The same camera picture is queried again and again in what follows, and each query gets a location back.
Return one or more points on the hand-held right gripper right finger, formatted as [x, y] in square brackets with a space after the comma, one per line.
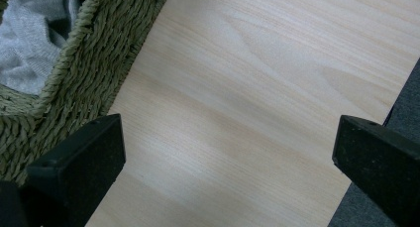
[379, 167]

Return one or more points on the woven green basket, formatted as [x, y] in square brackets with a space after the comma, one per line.
[89, 65]

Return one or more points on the grey cloth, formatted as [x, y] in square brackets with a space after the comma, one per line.
[26, 45]

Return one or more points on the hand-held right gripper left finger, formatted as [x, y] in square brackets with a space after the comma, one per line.
[76, 174]

